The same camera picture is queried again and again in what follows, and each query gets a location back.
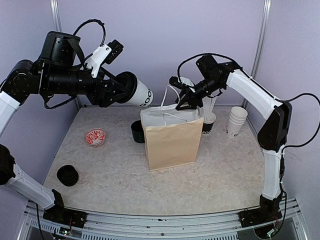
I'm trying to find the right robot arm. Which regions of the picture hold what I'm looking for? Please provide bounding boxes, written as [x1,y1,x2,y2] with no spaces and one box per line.
[169,53,292,222]

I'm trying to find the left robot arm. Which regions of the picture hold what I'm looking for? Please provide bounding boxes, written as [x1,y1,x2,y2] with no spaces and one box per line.
[0,31,140,223]

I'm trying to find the right aluminium frame post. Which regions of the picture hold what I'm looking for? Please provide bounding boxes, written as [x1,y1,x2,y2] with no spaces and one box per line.
[251,0,272,79]

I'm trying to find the dark green mug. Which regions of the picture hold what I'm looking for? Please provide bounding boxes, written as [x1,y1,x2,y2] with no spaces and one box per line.
[130,120,145,144]

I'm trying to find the stack of white cups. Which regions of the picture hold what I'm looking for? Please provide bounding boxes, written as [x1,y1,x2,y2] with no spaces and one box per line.
[226,106,248,138]

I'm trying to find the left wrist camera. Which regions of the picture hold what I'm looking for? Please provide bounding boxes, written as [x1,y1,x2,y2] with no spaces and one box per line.
[84,39,124,78]

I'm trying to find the front aluminium rail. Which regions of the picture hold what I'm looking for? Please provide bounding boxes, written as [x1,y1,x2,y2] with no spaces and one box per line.
[17,202,308,240]

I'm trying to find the brown paper bag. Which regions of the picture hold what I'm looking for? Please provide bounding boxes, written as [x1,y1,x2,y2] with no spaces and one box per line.
[140,90,204,172]

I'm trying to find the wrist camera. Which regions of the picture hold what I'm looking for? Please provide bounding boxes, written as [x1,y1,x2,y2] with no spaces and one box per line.
[169,76,195,90]
[84,39,124,78]

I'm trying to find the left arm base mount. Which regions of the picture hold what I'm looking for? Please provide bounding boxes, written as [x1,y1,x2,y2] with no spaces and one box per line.
[43,205,87,229]

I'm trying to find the left aluminium frame post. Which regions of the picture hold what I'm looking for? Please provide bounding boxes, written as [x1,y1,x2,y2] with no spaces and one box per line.
[49,0,63,32]

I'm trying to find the black cup lid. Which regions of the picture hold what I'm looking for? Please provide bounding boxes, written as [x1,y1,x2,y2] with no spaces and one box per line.
[116,71,138,104]

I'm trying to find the aluminium frame post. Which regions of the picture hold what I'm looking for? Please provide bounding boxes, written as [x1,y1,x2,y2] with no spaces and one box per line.
[49,0,63,32]
[251,0,272,79]

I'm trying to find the stack of black lids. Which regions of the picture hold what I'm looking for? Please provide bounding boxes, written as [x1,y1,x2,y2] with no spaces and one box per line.
[56,164,79,187]

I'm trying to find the black cup with straws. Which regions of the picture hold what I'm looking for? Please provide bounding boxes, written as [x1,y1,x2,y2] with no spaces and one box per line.
[198,96,216,135]

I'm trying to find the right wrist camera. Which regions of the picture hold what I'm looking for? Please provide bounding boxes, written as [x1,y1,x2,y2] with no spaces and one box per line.
[169,76,195,90]

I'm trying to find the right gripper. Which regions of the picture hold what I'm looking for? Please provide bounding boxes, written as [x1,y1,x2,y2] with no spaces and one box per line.
[176,75,224,110]

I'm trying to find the red patterned bowl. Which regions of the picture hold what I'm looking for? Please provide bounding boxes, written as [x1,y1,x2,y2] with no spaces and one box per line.
[84,128,107,147]

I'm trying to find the white paper cup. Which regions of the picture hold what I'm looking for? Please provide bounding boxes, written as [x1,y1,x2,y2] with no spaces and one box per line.
[125,78,154,108]

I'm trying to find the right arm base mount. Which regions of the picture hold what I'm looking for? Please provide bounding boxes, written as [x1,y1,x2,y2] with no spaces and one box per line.
[238,207,282,228]

